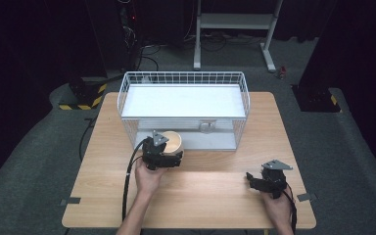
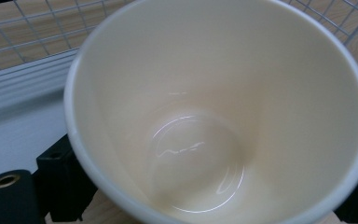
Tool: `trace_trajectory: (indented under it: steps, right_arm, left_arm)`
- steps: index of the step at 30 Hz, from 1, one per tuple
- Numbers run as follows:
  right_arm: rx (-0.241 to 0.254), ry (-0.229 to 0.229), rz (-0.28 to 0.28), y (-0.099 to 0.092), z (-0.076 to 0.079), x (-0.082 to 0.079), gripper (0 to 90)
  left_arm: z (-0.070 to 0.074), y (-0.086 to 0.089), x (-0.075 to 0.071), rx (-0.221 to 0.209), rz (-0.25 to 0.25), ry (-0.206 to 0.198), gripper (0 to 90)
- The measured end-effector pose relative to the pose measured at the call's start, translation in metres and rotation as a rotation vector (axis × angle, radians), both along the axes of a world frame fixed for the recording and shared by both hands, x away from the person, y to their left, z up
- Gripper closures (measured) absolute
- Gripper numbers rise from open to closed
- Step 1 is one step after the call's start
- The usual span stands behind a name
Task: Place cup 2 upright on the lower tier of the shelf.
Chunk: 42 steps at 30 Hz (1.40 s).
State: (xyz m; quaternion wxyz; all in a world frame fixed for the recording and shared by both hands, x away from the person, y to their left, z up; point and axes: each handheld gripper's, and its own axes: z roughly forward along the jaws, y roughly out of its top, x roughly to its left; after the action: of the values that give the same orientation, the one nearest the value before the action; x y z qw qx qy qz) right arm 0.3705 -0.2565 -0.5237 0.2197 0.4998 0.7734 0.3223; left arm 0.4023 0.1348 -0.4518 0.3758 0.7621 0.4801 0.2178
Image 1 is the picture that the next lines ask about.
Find person's left hand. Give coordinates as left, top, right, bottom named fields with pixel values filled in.
left=133, top=159, right=169, bottom=198

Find clear jar with white lid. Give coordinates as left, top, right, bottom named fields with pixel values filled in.
left=199, top=119, right=217, bottom=135

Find grey tape strip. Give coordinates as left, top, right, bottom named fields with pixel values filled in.
left=60, top=197, right=82, bottom=207
left=296, top=192, right=318, bottom=203

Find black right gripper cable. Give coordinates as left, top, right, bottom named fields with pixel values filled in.
left=281, top=183, right=299, bottom=235

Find bundle of floor cables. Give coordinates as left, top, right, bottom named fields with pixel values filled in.
left=183, top=31, right=266, bottom=53

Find white wire two-tier rack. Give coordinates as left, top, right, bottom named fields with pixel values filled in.
left=117, top=70, right=252, bottom=152

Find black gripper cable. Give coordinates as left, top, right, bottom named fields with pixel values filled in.
left=281, top=183, right=299, bottom=235
left=120, top=138, right=152, bottom=223

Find black base with yellow stripes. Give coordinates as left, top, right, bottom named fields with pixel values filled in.
left=58, top=76, right=108, bottom=112
left=291, top=84, right=344, bottom=114

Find dark equipment tower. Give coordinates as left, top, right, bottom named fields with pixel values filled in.
left=84, top=0, right=145, bottom=72

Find black cable beside table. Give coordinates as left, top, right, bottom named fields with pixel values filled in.
left=78, top=117, right=98, bottom=162

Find white metal stand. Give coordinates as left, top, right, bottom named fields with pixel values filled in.
left=193, top=0, right=284, bottom=73

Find black floor cable loop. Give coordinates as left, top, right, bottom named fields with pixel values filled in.
left=139, top=43, right=161, bottom=72

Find person's right hand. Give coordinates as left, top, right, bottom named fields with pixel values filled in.
left=260, top=185, right=296, bottom=227

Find cream ceramic cup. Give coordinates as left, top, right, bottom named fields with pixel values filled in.
left=160, top=130, right=185, bottom=157

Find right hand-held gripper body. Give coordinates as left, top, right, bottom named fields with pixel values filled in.
left=259, top=159, right=294, bottom=200

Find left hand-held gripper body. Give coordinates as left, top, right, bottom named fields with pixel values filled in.
left=141, top=129, right=178, bottom=171

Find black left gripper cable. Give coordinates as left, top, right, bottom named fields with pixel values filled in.
left=120, top=138, right=152, bottom=223

